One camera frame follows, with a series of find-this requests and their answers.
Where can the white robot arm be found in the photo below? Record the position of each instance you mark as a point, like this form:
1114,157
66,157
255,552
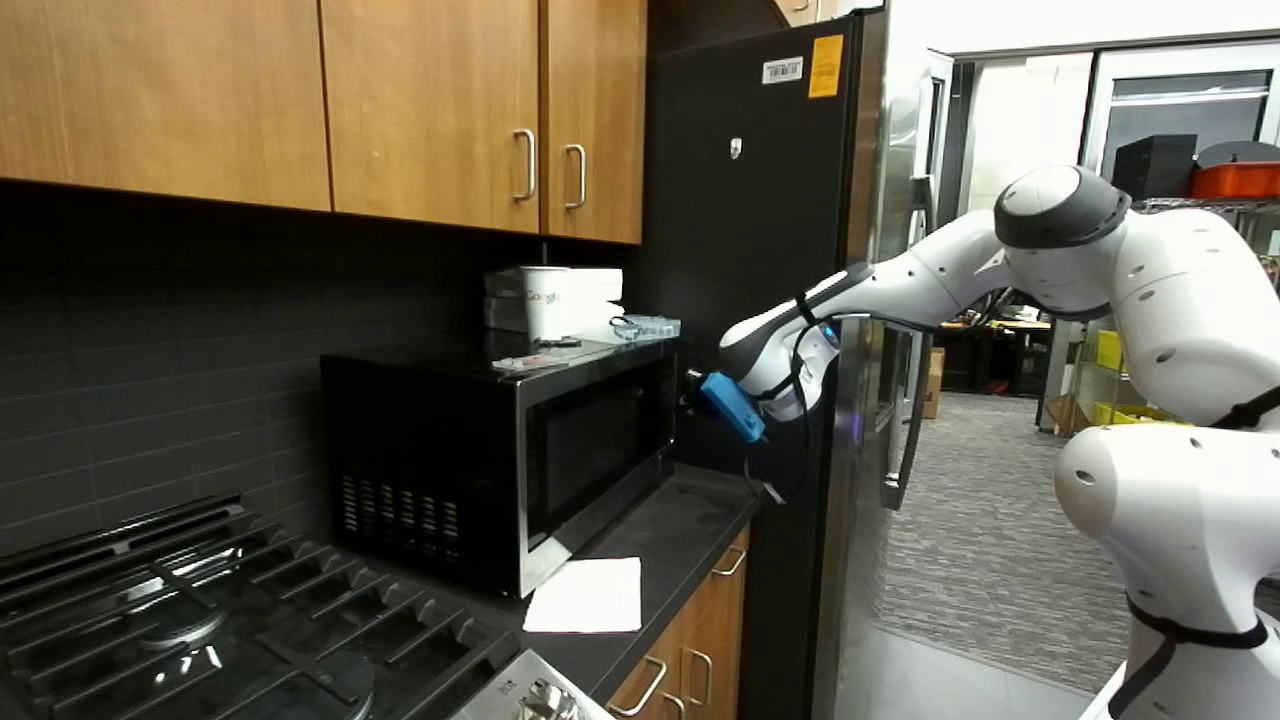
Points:
1184,497

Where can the black stainless microwave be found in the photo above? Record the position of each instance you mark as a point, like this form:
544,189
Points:
493,471

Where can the white container stack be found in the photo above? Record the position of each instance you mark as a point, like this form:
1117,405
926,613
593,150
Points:
553,301

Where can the white paper napkin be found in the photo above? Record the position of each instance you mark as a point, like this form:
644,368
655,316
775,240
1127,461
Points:
590,596

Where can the stainless steel refrigerator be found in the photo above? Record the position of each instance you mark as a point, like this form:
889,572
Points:
768,169

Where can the wooden lower cabinet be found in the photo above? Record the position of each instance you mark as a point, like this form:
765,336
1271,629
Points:
702,642

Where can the wooden upper cabinet right door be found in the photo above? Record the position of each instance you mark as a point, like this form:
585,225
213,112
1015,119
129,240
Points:
593,94

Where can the wooden cabinet door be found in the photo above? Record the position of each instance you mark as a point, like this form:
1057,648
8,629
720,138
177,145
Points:
422,110
593,94

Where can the wooden upper cabinet left door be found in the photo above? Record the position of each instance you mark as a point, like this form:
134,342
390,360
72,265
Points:
422,110

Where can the black gas stove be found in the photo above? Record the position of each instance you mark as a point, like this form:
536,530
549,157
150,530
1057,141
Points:
213,613

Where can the red bin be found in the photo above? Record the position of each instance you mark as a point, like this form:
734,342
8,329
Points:
1237,180

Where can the silver cabinet door handle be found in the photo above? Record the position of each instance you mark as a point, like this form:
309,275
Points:
577,176
524,145

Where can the silver drawer handle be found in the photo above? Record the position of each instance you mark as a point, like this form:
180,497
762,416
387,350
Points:
635,696

